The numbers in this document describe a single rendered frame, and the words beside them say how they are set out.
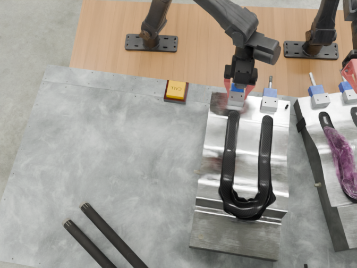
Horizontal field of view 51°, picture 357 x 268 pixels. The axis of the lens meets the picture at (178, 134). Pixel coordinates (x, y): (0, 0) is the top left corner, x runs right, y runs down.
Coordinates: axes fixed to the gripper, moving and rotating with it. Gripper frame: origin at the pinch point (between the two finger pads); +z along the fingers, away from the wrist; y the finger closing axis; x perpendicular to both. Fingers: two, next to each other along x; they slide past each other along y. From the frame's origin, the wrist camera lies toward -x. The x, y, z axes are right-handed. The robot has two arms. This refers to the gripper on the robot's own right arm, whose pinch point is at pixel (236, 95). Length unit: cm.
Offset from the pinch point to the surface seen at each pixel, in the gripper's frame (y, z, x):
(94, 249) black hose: -36, 32, -43
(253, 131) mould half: 6.8, 7.5, -7.7
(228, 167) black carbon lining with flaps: 0.2, 12.9, -20.2
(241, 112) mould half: 2.4, 4.2, -2.8
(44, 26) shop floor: -124, 37, 116
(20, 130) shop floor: -117, 74, 53
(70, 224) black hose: -45, 30, -37
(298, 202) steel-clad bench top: 24.1, 24.3, -19.2
